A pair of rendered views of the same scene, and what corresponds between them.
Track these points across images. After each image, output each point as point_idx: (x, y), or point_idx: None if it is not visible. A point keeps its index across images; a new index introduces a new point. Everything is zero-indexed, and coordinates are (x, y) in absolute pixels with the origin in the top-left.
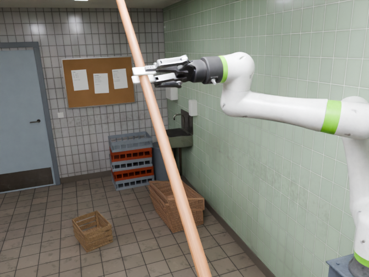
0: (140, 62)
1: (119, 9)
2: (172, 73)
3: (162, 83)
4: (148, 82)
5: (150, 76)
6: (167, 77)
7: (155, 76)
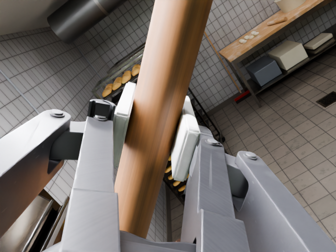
0: (144, 50)
1: None
2: (195, 221)
3: (241, 215)
4: (115, 186)
5: (182, 135)
6: (186, 218)
7: (199, 145)
